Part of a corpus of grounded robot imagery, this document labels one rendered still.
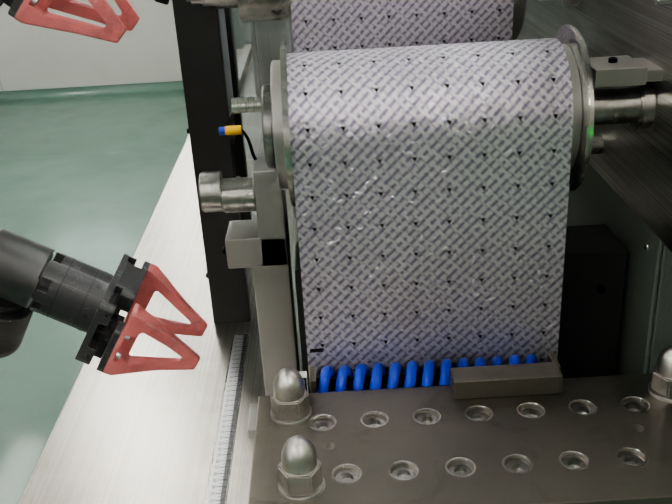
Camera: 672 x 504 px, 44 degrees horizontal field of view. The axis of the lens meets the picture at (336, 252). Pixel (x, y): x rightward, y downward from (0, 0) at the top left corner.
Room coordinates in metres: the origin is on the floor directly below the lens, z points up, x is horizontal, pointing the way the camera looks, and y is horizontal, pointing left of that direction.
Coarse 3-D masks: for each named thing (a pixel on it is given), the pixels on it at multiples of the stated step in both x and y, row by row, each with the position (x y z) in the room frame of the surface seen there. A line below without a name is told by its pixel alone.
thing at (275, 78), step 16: (272, 64) 0.73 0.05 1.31; (576, 64) 0.70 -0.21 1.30; (272, 80) 0.70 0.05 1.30; (576, 80) 0.69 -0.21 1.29; (272, 96) 0.69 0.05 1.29; (576, 96) 0.68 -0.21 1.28; (272, 112) 0.68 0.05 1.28; (576, 112) 0.68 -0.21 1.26; (272, 128) 0.68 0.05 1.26; (576, 128) 0.68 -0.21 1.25; (576, 144) 0.68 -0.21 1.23
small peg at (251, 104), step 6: (258, 96) 0.73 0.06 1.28; (234, 102) 0.73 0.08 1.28; (240, 102) 0.73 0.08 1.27; (246, 102) 0.73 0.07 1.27; (252, 102) 0.73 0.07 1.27; (258, 102) 0.73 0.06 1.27; (234, 108) 0.73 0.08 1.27; (240, 108) 0.73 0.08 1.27; (246, 108) 0.73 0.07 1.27; (252, 108) 0.73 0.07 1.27; (258, 108) 0.73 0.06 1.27
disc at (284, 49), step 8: (280, 48) 0.72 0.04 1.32; (288, 48) 0.77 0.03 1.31; (280, 56) 0.71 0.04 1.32; (280, 64) 0.70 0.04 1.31; (280, 72) 0.69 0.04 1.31; (288, 112) 0.67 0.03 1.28; (288, 120) 0.67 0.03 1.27; (288, 128) 0.66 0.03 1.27; (288, 136) 0.66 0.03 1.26; (288, 144) 0.66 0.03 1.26; (288, 152) 0.66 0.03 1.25; (288, 160) 0.66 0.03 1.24; (288, 168) 0.66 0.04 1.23; (288, 176) 0.67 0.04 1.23; (288, 184) 0.67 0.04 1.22
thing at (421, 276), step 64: (448, 192) 0.67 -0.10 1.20; (512, 192) 0.67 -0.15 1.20; (320, 256) 0.67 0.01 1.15; (384, 256) 0.67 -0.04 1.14; (448, 256) 0.67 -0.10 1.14; (512, 256) 0.67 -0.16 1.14; (320, 320) 0.67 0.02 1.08; (384, 320) 0.67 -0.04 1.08; (448, 320) 0.67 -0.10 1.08; (512, 320) 0.67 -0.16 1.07
